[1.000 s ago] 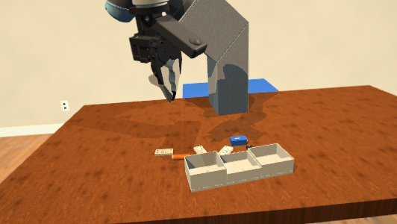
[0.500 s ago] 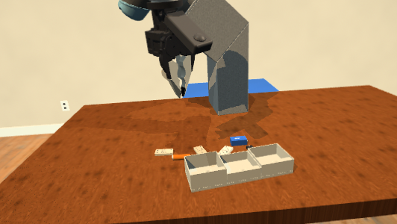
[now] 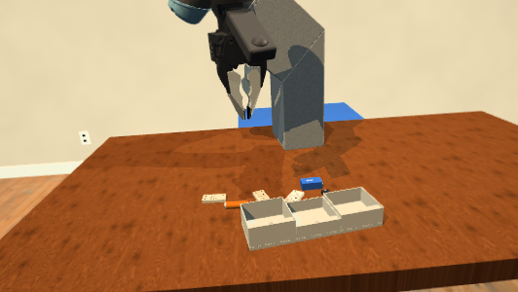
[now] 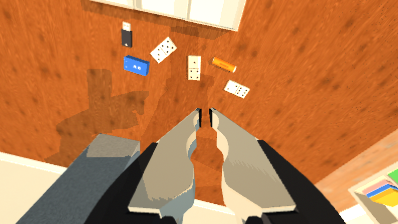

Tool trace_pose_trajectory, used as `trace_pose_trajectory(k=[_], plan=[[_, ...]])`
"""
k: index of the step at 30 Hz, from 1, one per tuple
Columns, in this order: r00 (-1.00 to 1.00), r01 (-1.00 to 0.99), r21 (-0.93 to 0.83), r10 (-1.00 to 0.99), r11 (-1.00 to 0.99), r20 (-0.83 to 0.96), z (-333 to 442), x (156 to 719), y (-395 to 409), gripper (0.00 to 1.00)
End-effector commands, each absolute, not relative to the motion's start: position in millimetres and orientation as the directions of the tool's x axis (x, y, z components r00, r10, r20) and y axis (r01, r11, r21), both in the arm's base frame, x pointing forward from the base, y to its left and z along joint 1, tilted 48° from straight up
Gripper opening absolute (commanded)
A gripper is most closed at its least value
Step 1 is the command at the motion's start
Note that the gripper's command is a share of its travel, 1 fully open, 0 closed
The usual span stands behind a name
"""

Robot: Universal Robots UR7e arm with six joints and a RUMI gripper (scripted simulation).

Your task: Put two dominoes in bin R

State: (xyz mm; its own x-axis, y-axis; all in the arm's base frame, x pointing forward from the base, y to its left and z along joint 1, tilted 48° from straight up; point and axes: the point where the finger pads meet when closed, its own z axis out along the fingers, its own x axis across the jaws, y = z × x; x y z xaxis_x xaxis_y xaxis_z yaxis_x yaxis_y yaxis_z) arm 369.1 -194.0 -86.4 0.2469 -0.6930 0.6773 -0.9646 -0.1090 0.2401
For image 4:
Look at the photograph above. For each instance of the cream three-compartment bin rack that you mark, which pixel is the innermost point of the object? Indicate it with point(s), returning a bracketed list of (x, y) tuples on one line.
[(218, 13)]

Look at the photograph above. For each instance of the orange cylinder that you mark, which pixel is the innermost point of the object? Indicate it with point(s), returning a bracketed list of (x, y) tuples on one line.
[(223, 64)]

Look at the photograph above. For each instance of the black usb stick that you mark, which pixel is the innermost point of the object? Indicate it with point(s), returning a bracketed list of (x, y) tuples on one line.
[(126, 35)]

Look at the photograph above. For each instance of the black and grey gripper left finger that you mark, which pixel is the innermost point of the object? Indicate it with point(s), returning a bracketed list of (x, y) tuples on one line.
[(159, 182)]

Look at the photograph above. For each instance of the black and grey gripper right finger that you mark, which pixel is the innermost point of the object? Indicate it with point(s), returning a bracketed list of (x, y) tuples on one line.
[(258, 181)]

